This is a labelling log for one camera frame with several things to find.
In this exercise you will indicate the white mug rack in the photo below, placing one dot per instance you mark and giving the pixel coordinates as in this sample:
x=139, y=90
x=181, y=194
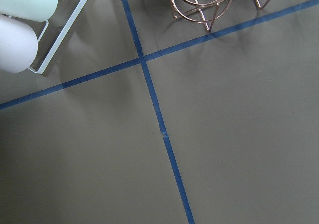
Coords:
x=40, y=29

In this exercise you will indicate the pink mug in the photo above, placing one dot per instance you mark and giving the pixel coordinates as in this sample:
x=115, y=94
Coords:
x=18, y=45

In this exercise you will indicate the mint green mug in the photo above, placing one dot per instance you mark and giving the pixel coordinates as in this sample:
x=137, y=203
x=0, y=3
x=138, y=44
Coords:
x=35, y=10

